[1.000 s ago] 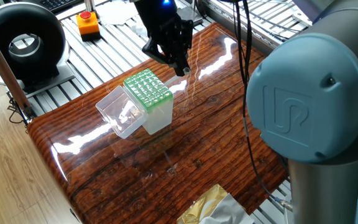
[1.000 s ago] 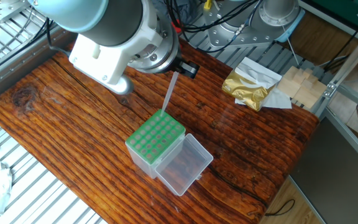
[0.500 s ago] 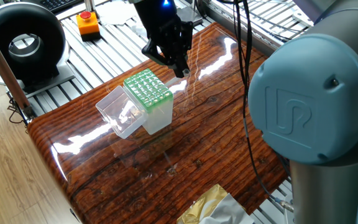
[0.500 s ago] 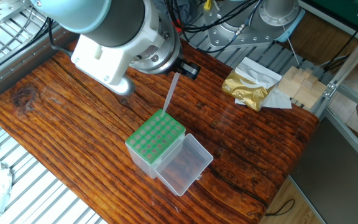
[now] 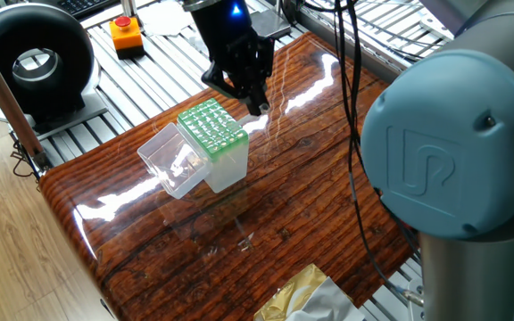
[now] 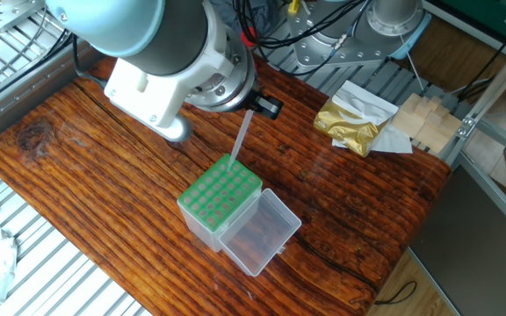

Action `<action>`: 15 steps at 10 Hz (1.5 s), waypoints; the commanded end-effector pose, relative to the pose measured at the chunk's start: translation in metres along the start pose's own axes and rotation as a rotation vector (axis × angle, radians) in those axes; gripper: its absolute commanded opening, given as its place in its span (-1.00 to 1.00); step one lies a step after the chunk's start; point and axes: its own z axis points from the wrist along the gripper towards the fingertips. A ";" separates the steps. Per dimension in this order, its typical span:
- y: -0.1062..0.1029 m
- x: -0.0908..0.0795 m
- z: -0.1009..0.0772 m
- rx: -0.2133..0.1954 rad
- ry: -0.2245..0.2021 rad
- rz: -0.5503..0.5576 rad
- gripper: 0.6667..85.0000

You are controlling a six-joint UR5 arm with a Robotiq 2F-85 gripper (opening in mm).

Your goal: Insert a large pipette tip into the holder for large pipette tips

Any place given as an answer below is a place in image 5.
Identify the brown metal pole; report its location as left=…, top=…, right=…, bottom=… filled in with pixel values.
left=0, top=25, right=49, bottom=171

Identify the green pipette tip rack box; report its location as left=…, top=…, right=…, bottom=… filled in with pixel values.
left=176, top=97, right=250, bottom=194

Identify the gold tissue pack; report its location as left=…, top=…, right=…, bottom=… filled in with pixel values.
left=253, top=262, right=365, bottom=321

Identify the black keyboard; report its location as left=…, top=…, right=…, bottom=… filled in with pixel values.
left=55, top=0, right=120, bottom=20

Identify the clear plastic box lid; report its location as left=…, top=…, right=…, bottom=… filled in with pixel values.
left=137, top=122, right=213, bottom=201

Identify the white paper sheet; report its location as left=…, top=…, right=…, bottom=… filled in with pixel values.
left=138, top=0, right=195, bottom=37

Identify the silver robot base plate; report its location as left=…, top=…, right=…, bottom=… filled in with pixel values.
left=406, top=278, right=426, bottom=321

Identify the clear large pipette tip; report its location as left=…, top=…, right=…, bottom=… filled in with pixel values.
left=237, top=103, right=271, bottom=129

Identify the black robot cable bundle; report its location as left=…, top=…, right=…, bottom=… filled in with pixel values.
left=301, top=0, right=454, bottom=309

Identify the yellow emergency stop button box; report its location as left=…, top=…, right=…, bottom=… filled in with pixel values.
left=108, top=15, right=146, bottom=61

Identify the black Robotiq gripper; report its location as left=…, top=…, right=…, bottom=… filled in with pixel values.
left=188, top=0, right=277, bottom=118

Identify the perforated aluminium plate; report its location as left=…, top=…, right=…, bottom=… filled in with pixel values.
left=419, top=15, right=455, bottom=42

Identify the grey rectangular metal plate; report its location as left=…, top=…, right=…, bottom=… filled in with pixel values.
left=250, top=8, right=293, bottom=40

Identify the glossy wood-grain board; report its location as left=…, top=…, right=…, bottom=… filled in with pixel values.
left=37, top=30, right=419, bottom=321

